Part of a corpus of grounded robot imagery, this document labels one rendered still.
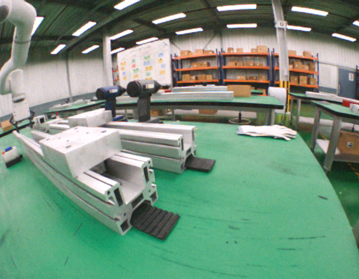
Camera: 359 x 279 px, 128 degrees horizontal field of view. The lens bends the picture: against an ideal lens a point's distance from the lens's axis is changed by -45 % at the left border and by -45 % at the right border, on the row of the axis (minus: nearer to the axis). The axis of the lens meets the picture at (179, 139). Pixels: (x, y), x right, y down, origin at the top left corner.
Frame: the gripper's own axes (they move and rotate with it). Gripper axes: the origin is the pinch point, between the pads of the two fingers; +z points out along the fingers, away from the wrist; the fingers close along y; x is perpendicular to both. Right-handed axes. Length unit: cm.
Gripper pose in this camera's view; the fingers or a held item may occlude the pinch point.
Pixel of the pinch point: (24, 128)
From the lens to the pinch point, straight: 100.8
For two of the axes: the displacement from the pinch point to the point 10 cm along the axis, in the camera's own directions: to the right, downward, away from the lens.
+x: 8.9, 1.0, -4.4
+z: 0.7, 9.4, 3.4
